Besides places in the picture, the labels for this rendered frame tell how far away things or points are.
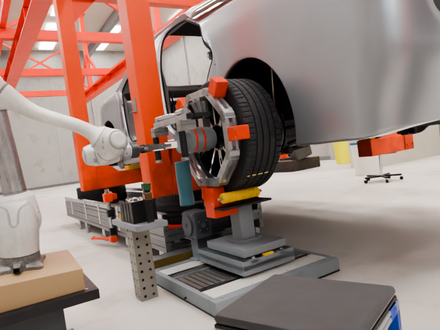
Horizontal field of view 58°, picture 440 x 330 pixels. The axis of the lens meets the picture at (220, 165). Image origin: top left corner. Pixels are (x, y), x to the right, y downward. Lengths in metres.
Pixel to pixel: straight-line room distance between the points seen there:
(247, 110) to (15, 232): 1.19
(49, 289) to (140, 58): 1.56
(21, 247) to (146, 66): 1.42
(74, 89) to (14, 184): 2.66
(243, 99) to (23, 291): 1.32
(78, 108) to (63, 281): 3.01
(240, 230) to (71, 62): 2.92
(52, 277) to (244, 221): 1.13
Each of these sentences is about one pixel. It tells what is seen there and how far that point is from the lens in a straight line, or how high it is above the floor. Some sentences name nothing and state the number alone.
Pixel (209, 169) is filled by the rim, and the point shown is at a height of 0.67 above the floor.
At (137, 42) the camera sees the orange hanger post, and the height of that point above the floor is 1.53.
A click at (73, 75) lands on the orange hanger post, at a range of 4.56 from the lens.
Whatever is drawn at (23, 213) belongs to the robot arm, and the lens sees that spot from 1.79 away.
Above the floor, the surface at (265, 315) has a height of 0.34.
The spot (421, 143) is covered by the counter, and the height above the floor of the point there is 0.31.
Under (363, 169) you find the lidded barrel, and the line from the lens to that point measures 7.12.
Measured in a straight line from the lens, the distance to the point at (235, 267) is 2.23.
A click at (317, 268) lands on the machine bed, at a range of 2.31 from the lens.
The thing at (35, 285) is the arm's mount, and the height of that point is 0.37.
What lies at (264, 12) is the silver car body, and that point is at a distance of 2.37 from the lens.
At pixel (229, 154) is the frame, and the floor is 0.75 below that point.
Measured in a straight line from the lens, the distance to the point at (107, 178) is 4.52.
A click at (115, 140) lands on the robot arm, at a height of 0.87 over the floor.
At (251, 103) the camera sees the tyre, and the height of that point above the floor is 1.00.
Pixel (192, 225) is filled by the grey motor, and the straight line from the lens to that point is 2.53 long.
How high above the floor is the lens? 0.79
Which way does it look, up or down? 2 degrees down
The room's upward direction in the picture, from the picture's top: 8 degrees counter-clockwise
